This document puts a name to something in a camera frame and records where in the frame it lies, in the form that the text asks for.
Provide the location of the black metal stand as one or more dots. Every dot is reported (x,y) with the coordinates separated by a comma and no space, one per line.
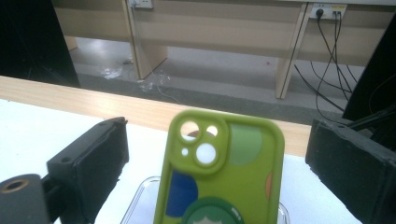
(373,119)

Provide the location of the white table mat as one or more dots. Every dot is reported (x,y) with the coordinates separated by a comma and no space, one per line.
(31,133)

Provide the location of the black curtain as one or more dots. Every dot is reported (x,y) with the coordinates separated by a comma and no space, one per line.
(376,77)
(31,40)

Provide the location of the white power strip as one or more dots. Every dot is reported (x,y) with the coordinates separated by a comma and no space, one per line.
(328,11)

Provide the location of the small crumpled plastic wrapper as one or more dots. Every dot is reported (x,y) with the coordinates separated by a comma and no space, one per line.
(127,61)

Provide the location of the white wall socket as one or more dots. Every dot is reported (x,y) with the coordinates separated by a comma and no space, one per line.
(141,3)

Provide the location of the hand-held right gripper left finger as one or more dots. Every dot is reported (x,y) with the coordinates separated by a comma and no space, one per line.
(90,168)

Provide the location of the clear plastic scrap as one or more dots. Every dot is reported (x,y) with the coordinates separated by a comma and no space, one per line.
(154,81)

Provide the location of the clear plastic tray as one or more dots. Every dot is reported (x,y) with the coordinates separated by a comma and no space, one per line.
(143,202)

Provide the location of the green cartoon phone case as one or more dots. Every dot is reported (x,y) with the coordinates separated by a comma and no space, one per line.
(246,186)

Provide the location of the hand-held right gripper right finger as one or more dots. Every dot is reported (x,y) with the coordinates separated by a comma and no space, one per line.
(355,168)

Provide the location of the large crumpled plastic wrapper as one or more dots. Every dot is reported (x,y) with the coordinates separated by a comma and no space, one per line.
(111,72)

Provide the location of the beige wooden desk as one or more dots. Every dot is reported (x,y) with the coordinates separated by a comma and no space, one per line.
(218,28)

